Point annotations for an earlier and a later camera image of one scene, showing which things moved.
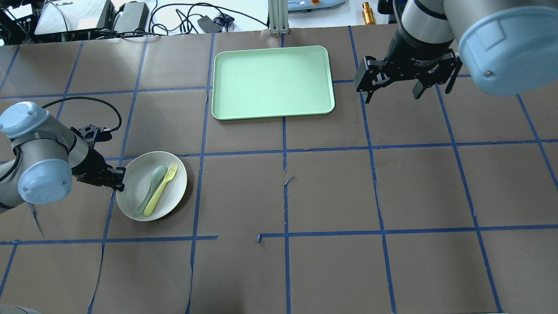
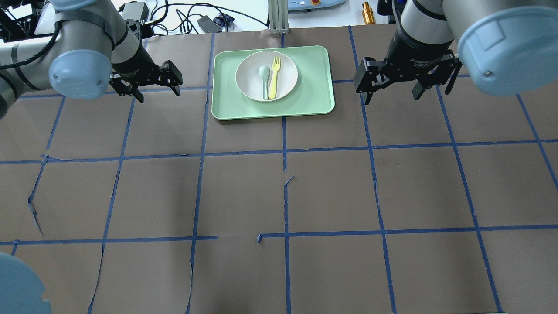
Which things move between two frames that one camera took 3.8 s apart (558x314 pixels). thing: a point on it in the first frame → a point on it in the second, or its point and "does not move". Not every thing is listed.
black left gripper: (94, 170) → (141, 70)
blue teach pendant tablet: (309, 5) does not move
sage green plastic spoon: (159, 173) → (264, 71)
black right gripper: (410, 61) does not move
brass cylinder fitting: (369, 16) does not move
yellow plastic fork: (172, 172) → (276, 66)
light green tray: (253, 82) does not move
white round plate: (155, 182) → (250, 82)
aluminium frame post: (278, 10) does not move
